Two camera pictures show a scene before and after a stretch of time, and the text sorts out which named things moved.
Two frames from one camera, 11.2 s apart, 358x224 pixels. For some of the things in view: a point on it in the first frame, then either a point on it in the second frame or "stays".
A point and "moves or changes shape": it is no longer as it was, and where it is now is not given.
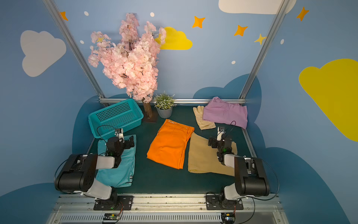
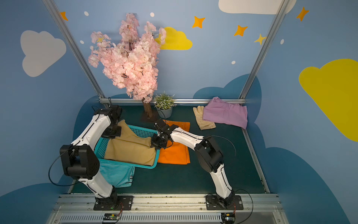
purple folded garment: x=218 y=110 stays
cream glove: x=203 y=124 stays
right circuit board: x=228 y=217 stays
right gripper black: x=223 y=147 -> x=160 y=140
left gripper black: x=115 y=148 -> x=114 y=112
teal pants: x=121 y=176 stays
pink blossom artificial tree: x=131 y=62 stays
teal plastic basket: x=125 y=115 -> x=99 y=150
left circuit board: x=111 y=217 stays
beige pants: x=202 y=158 moves or changes shape
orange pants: x=168 y=145 stays
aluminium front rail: x=73 y=208 stays
